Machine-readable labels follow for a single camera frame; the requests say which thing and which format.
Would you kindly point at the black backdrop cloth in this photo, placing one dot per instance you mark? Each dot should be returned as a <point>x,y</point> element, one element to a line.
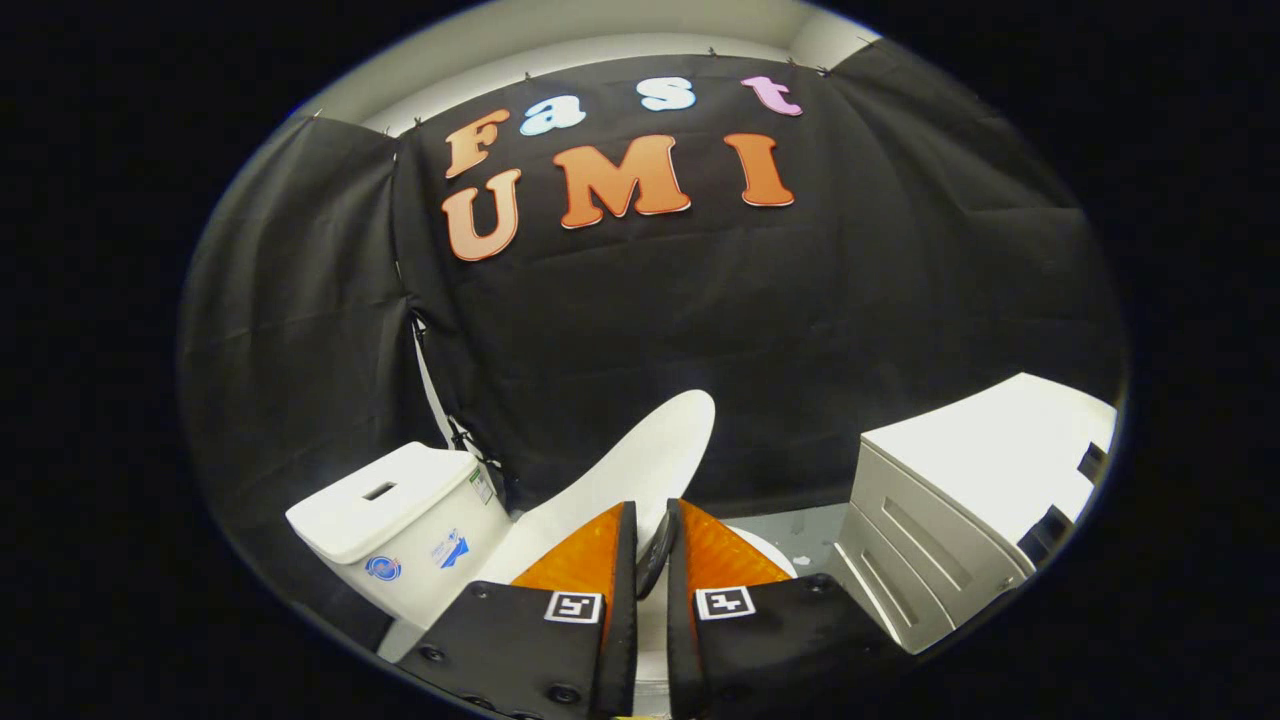
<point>700,300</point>

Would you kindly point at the white drawer cabinet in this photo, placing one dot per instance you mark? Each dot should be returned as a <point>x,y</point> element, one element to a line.
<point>1000,440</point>

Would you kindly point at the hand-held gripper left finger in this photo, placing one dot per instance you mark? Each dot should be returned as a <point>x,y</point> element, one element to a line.
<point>625,620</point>

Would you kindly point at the white toilet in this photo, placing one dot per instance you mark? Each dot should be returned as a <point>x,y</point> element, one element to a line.
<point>380,490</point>

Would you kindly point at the white pole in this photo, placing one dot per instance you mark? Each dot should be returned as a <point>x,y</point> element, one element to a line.
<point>430,385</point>

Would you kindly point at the white toilet lid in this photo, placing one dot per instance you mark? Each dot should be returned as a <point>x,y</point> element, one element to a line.
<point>640,460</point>

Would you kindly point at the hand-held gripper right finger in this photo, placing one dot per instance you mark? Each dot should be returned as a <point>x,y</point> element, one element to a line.
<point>682,640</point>

